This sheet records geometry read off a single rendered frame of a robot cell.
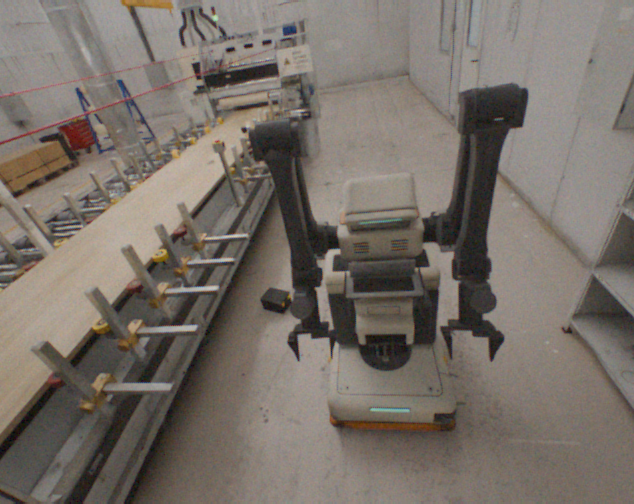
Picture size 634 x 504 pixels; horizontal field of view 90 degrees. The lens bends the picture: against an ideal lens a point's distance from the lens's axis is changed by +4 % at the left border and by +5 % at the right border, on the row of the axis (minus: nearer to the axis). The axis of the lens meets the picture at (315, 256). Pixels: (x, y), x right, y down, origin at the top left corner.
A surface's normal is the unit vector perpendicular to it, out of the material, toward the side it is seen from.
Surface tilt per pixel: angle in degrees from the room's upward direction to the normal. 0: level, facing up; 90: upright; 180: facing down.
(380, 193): 42
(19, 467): 90
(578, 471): 0
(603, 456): 0
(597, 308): 90
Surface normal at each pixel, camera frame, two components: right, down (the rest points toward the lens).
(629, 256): -0.10, 0.59
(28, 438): 0.98, -0.07
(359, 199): -0.19, -0.19
